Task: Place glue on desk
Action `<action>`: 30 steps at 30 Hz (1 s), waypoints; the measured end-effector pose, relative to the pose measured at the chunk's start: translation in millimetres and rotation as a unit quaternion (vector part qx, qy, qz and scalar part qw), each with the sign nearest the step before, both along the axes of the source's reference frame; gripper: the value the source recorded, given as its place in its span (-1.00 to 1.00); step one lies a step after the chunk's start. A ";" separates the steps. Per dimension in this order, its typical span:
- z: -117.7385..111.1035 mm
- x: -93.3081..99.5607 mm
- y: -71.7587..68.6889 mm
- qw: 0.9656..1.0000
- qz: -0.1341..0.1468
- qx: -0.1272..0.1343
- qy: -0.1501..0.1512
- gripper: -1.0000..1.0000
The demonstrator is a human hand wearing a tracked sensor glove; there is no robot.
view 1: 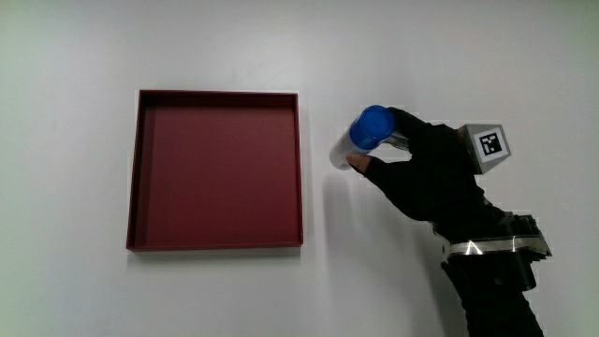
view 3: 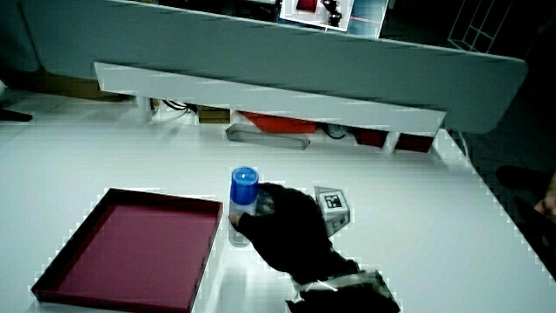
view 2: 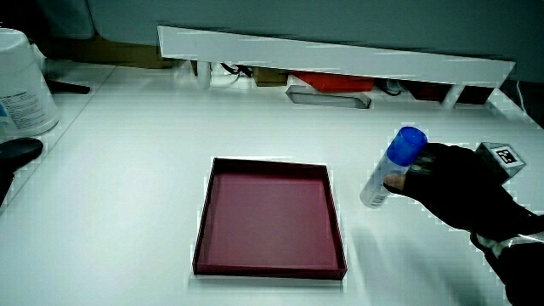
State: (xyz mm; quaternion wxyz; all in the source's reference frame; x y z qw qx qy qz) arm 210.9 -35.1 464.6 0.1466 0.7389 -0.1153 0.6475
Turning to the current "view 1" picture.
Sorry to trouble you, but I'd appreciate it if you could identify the person's right hand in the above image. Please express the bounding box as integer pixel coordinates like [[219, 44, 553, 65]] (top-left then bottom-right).
[[345, 107, 552, 258]]

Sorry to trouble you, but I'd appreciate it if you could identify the blue capped glue stick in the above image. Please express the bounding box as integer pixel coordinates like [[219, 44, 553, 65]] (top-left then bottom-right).
[[329, 104, 408, 171]]

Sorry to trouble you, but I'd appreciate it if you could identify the person's right forearm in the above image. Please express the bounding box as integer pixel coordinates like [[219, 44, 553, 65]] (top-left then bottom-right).
[[441, 250, 547, 337]]

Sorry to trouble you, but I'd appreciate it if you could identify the white desk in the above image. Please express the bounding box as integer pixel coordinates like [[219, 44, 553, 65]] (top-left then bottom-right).
[[0, 0, 599, 337]]

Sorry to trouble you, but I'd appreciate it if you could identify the dark red square tray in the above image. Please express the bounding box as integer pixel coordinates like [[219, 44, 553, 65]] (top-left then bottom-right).
[[125, 89, 304, 253]]

